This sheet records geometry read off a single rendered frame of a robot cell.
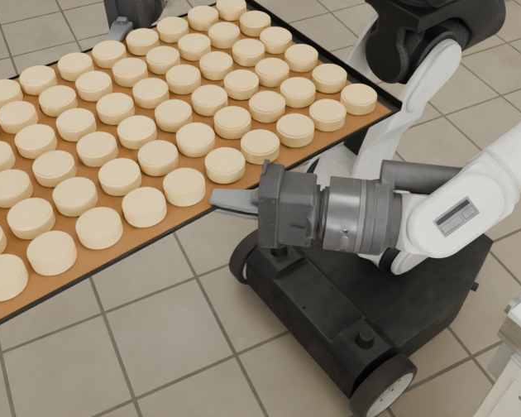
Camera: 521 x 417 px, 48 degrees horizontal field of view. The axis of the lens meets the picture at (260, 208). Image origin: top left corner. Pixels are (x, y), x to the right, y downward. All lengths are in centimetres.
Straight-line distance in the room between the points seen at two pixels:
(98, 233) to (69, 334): 118
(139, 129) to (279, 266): 91
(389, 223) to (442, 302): 103
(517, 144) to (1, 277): 57
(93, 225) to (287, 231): 22
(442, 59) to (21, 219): 75
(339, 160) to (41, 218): 69
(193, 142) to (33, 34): 239
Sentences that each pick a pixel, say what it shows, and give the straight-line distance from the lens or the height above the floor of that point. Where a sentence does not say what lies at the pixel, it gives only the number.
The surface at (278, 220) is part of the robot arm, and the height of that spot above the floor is 100.
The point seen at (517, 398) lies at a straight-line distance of 88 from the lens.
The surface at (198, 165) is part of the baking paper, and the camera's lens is 76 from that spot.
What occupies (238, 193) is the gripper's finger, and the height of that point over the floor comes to 101.
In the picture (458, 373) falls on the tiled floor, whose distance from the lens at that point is 178.
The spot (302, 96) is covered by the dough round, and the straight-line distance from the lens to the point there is 83.
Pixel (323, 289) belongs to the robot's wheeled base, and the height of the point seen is 19.
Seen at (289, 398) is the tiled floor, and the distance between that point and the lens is 167.
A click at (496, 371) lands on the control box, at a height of 72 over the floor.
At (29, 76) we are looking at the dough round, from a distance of 93.
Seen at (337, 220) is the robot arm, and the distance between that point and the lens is 66.
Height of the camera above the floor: 152
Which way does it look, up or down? 48 degrees down
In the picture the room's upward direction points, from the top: straight up
